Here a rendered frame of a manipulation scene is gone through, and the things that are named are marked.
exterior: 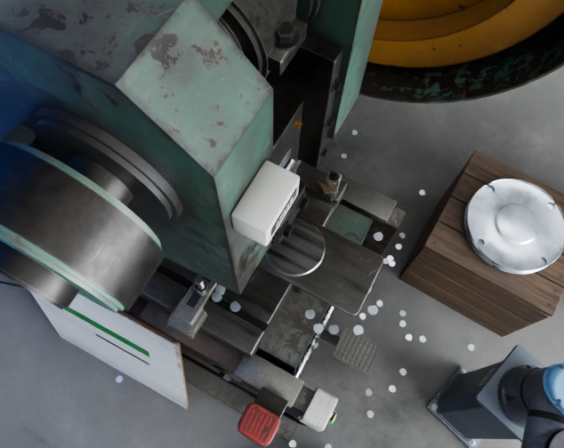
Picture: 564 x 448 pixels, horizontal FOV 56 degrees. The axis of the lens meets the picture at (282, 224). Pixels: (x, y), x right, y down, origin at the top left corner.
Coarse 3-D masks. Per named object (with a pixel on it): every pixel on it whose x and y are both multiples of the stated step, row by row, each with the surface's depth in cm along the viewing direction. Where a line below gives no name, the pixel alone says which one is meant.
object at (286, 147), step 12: (276, 96) 75; (288, 96) 75; (276, 108) 74; (288, 108) 74; (300, 108) 75; (276, 120) 73; (288, 120) 73; (300, 120) 78; (276, 132) 73; (288, 132) 75; (276, 144) 72; (288, 144) 79; (276, 156) 75; (288, 156) 82; (300, 180) 92; (300, 192) 91; (300, 204) 94; (288, 216) 91; (288, 228) 91; (276, 240) 94
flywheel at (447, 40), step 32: (384, 0) 91; (416, 0) 87; (448, 0) 84; (480, 0) 81; (512, 0) 75; (544, 0) 72; (384, 32) 94; (416, 32) 90; (448, 32) 86; (480, 32) 82; (512, 32) 79; (384, 64) 99; (416, 64) 95; (448, 64) 91
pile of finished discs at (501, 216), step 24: (480, 192) 158; (504, 192) 158; (528, 192) 158; (480, 216) 155; (504, 216) 154; (528, 216) 155; (552, 216) 155; (480, 240) 153; (504, 240) 152; (528, 240) 152; (552, 240) 153; (504, 264) 150; (528, 264) 150
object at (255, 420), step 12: (252, 408) 98; (264, 408) 98; (240, 420) 97; (252, 420) 97; (264, 420) 97; (276, 420) 97; (240, 432) 96; (252, 432) 96; (264, 432) 96; (264, 444) 96
